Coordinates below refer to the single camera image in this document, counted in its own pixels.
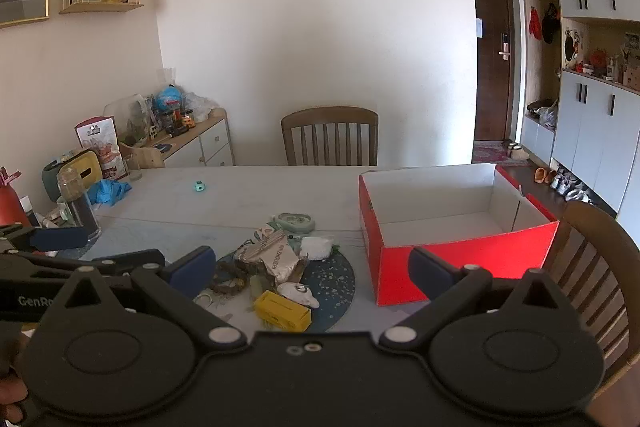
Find row of sneakers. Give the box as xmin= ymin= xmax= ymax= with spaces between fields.
xmin=550 ymin=167 xmax=593 ymax=205

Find clear glass container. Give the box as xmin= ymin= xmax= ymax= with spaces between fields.
xmin=103 ymin=94 xmax=151 ymax=145

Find silver foil bag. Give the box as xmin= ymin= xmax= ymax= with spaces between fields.
xmin=234 ymin=229 xmax=308 ymax=285

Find white packet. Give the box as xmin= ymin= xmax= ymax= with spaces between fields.
xmin=299 ymin=235 xmax=335 ymax=262

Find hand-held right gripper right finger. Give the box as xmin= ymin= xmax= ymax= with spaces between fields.
xmin=382 ymin=247 xmax=583 ymax=350

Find black hanging bag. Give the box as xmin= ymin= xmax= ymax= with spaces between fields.
xmin=542 ymin=3 xmax=561 ymax=45

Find red white printed bag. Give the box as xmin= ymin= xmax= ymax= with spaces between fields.
xmin=75 ymin=117 xmax=130 ymax=182

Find brown entrance door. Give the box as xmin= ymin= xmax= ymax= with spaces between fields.
xmin=469 ymin=0 xmax=516 ymax=142

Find glass jar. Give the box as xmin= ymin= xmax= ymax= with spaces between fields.
xmin=56 ymin=167 xmax=102 ymax=240

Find blue round placemat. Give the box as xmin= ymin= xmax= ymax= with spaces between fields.
xmin=215 ymin=252 xmax=357 ymax=334

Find mint green clock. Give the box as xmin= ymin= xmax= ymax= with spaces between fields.
xmin=272 ymin=213 xmax=317 ymax=234

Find brown braided rope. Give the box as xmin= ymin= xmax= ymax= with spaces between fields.
xmin=194 ymin=259 xmax=251 ymax=308

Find blue globe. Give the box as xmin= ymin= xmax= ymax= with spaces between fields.
xmin=156 ymin=85 xmax=185 ymax=112

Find clear plastic bag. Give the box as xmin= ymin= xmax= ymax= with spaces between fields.
xmin=184 ymin=92 xmax=217 ymax=122

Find small wooden holder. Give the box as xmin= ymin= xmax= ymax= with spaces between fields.
xmin=119 ymin=142 xmax=173 ymax=170

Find low white bench cabinet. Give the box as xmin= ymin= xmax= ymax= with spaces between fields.
xmin=520 ymin=114 xmax=556 ymax=165

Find red cardboard box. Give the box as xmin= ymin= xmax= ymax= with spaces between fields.
xmin=358 ymin=163 xmax=560 ymax=307

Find dark green tissue box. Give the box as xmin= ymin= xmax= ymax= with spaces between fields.
xmin=41 ymin=149 xmax=103 ymax=202

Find white sideboard cabinet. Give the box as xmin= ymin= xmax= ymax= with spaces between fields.
xmin=150 ymin=108 xmax=235 ymax=168

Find cluster of small ornaments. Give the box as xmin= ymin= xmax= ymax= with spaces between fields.
xmin=565 ymin=27 xmax=640 ymax=95

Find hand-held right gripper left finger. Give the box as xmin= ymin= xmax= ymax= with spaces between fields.
xmin=37 ymin=246 xmax=248 ymax=350

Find yellow box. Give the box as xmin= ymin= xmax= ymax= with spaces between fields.
xmin=252 ymin=289 xmax=312 ymax=333

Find person's left hand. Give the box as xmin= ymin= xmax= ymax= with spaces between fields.
xmin=0 ymin=352 xmax=31 ymax=425

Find grey plastic bag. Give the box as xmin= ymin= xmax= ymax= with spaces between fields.
xmin=527 ymin=99 xmax=558 ymax=128

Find patterned rug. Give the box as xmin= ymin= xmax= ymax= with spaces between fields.
xmin=472 ymin=144 xmax=531 ymax=165

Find red bottle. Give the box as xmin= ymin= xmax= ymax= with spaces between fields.
xmin=0 ymin=167 xmax=32 ymax=228

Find white lower cabinet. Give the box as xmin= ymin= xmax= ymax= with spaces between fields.
xmin=550 ymin=69 xmax=640 ymax=233

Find white oval item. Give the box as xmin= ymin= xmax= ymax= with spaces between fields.
xmin=276 ymin=282 xmax=321 ymax=309

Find wooden chair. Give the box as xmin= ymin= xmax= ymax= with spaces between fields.
xmin=281 ymin=107 xmax=379 ymax=166
xmin=542 ymin=199 xmax=632 ymax=403

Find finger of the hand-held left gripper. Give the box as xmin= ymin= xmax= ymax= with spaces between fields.
xmin=0 ymin=248 xmax=167 ymax=282
xmin=0 ymin=224 xmax=90 ymax=254

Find wooden wall shelf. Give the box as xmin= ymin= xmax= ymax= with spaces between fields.
xmin=58 ymin=0 xmax=145 ymax=15

